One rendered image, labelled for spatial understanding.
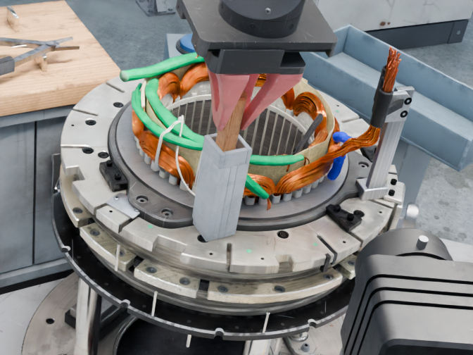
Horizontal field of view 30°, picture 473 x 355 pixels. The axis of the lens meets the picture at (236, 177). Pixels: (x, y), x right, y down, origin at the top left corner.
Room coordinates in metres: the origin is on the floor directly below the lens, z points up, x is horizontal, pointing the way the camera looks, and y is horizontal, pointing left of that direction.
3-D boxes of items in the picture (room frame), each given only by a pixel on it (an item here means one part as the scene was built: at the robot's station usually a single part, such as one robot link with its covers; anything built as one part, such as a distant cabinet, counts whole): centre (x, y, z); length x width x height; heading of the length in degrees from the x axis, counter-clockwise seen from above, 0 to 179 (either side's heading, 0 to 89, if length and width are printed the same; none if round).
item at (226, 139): (0.57, 0.01, 1.20); 0.02 x 0.02 x 0.06
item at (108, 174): (0.61, 0.11, 1.10); 0.03 x 0.01 x 0.01; 34
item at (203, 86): (0.76, 0.05, 1.12); 0.05 x 0.01 x 0.02; 124
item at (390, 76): (0.62, -0.11, 1.24); 0.01 x 0.01 x 0.03
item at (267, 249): (0.69, 0.01, 1.09); 0.32 x 0.32 x 0.01
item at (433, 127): (0.95, -0.18, 0.92); 0.25 x 0.11 x 0.28; 55
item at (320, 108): (0.72, -0.06, 1.12); 0.06 x 0.02 x 0.04; 34
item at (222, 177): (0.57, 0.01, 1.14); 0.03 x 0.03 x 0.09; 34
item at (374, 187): (0.66, -0.12, 1.15); 0.03 x 0.02 x 0.12; 116
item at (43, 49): (0.80, 0.24, 1.09); 0.06 x 0.01 x 0.01; 151
